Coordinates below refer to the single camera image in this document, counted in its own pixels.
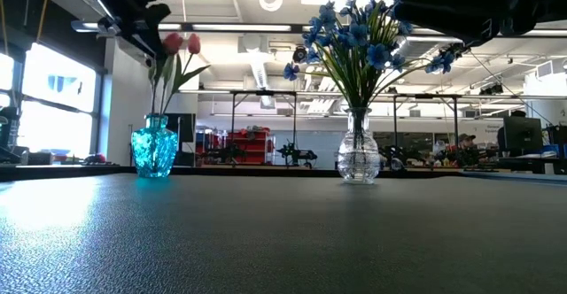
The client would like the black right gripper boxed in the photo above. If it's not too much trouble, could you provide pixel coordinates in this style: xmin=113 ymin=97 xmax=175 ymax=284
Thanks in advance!
xmin=393 ymin=0 xmax=567 ymax=48

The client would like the black computer monitor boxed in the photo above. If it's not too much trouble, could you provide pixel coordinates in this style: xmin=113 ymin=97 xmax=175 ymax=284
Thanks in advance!
xmin=502 ymin=115 xmax=544 ymax=151

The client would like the black background rig frame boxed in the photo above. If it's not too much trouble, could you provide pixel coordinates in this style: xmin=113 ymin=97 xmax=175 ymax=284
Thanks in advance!
xmin=229 ymin=89 xmax=299 ymax=149
xmin=392 ymin=92 xmax=460 ymax=147

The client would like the black ceiling camera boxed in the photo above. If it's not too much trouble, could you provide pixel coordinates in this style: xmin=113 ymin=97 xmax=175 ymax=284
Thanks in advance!
xmin=291 ymin=45 xmax=310 ymax=65
xmin=442 ymin=41 xmax=467 ymax=61

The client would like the pink artificial tulip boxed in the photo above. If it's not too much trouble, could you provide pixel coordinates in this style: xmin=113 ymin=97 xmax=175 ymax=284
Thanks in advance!
xmin=148 ymin=32 xmax=184 ymax=116
xmin=163 ymin=32 xmax=213 ymax=116

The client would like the large bright window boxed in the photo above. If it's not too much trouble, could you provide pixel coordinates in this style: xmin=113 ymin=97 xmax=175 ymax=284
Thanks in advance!
xmin=0 ymin=41 xmax=107 ymax=159

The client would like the grey box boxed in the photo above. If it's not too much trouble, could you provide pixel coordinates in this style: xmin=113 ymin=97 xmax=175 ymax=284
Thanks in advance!
xmin=19 ymin=151 xmax=55 ymax=166

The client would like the clear glass vase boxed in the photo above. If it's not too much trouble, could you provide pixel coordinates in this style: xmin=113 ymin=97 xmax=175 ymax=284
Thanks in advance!
xmin=337 ymin=106 xmax=382 ymax=186

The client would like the turquoise glass vase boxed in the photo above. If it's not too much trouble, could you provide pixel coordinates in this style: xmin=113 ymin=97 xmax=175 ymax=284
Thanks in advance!
xmin=130 ymin=113 xmax=180 ymax=180

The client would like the red storage shelf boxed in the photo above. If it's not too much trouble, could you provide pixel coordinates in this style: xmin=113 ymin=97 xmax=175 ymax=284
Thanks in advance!
xmin=228 ymin=128 xmax=273 ymax=166

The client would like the yellow cable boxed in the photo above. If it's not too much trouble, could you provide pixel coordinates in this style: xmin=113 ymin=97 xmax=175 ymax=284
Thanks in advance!
xmin=35 ymin=0 xmax=50 ymax=43

